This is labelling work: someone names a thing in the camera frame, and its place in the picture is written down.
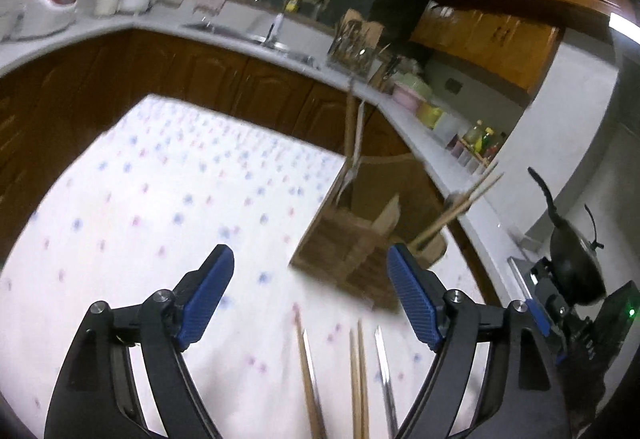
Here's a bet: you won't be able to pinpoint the clear seasoning jar set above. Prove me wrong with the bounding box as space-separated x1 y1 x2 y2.
447 139 483 170

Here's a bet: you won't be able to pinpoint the dark knife holder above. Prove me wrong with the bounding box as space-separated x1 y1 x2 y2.
372 46 403 92

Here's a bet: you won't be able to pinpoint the wooden utensil holder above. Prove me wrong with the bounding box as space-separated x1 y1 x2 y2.
289 154 448 312

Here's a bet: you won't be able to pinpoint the dark wooden lower cabinets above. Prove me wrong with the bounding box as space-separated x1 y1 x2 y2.
0 29 501 310

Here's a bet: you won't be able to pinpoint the metal knife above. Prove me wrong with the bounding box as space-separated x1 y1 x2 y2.
374 325 401 439

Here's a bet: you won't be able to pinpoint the cooking oil bottle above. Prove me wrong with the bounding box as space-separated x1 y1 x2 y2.
480 126 501 160
462 119 486 150

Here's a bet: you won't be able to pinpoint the green plastic container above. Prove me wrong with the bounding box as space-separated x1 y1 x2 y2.
395 69 433 94

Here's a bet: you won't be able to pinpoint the dark wooden chopstick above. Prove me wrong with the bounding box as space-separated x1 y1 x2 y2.
412 161 500 247

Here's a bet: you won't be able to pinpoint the steel gas stove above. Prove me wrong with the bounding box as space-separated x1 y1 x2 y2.
507 255 571 320

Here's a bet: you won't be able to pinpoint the brown-handled metal chopstick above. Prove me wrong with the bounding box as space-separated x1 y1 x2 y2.
344 79 357 160
354 101 365 160

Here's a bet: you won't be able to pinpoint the metal dish rack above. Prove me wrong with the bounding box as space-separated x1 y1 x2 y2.
327 19 381 77

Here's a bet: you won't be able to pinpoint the black wok with lid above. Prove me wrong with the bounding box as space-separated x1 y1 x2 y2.
527 166 608 305

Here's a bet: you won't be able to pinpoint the white and red rice cooker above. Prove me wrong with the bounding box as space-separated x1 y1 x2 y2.
10 0 80 40

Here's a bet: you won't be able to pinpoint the metal fork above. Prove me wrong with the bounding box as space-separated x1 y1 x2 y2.
336 154 363 207

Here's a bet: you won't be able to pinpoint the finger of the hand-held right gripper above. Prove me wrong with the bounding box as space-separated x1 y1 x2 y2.
526 300 568 362

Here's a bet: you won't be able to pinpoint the steel kitchen sink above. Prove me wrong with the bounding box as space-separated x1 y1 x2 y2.
182 16 321 70

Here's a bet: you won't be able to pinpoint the wooden cutting board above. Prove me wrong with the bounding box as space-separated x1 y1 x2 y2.
340 8 386 50

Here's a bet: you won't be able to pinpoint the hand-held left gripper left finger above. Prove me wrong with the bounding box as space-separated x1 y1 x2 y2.
44 245 235 439

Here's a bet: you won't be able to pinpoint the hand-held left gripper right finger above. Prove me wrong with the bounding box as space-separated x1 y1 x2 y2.
387 244 571 439

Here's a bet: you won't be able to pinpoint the white dotted tablecloth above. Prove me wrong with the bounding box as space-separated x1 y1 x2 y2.
0 94 501 439

